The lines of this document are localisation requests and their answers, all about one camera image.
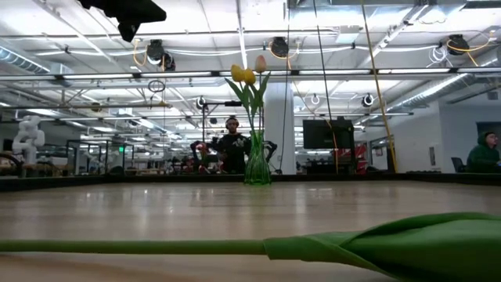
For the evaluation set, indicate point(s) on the yellow artificial tulip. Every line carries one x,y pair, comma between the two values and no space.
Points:
237,73
250,76

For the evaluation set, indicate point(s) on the peach artificial tulip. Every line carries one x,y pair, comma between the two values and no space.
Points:
260,63

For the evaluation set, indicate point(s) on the large foreground green tulip stem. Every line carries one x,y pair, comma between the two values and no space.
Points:
430,248

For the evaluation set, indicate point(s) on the green glass vase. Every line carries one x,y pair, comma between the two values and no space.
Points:
257,168

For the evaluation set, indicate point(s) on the white square pillar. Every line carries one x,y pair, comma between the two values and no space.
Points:
274,117

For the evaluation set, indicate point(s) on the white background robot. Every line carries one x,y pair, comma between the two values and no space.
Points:
27,137

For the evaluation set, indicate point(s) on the black monitor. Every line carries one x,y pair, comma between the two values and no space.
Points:
326,133

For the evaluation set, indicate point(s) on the red printed panel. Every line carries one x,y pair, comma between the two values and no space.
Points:
360,152

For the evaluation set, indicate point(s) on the black office chair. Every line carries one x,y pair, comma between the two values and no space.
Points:
458,164

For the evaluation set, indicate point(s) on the black table edge rail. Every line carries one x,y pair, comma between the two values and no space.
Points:
297,177

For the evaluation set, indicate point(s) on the silver ventilation duct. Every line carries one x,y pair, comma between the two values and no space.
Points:
430,92

